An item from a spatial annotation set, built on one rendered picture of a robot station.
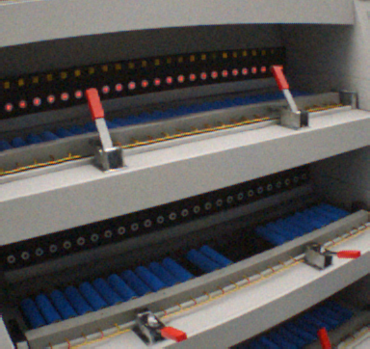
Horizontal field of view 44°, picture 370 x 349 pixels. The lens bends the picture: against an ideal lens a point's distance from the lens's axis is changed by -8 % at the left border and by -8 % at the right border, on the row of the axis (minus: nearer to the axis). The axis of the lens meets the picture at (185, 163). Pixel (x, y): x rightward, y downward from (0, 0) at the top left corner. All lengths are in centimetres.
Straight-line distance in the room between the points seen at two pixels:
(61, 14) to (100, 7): 5
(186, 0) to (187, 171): 20
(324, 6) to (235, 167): 30
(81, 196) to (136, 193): 6
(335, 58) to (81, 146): 46
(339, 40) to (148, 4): 38
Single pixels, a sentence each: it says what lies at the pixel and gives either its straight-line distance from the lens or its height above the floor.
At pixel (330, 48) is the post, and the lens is 84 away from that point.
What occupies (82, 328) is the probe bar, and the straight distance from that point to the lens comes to 55.
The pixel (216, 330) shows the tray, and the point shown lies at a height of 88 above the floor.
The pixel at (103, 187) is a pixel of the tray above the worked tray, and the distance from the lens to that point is 49.
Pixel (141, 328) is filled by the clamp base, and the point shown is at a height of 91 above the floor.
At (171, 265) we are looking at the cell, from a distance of 65.
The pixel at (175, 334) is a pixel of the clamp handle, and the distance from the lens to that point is 48.
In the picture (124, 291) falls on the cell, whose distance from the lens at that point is 60.
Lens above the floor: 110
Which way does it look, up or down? 2 degrees down
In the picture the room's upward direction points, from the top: 12 degrees counter-clockwise
